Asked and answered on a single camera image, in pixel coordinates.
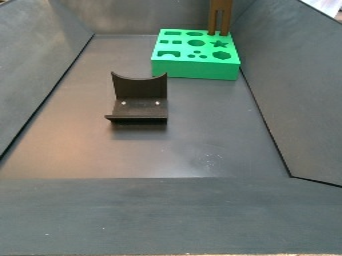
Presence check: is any brown two-pronged peg object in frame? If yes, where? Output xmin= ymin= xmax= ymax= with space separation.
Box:
xmin=209 ymin=0 xmax=233 ymax=36

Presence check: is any green shape-sorting board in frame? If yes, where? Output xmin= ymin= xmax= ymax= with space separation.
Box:
xmin=151 ymin=29 xmax=241 ymax=81

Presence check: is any black curved holder stand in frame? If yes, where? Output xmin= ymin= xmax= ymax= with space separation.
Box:
xmin=104 ymin=72 xmax=169 ymax=122

